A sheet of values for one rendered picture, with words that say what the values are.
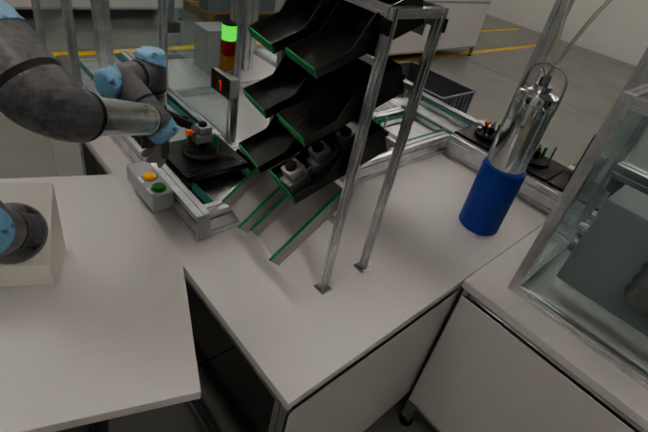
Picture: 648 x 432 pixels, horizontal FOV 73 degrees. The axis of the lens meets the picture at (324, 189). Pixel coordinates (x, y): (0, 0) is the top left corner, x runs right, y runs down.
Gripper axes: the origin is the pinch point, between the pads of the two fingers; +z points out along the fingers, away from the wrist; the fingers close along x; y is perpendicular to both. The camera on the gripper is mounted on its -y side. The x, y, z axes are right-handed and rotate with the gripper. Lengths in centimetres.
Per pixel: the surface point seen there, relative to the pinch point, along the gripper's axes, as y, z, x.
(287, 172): -11.6, -19.8, 44.4
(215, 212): -8.9, 10.2, 17.6
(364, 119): -23, -37, 54
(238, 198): -14.0, 3.6, 21.8
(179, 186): -5.3, 9.6, 1.2
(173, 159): -10.0, 8.6, -13.2
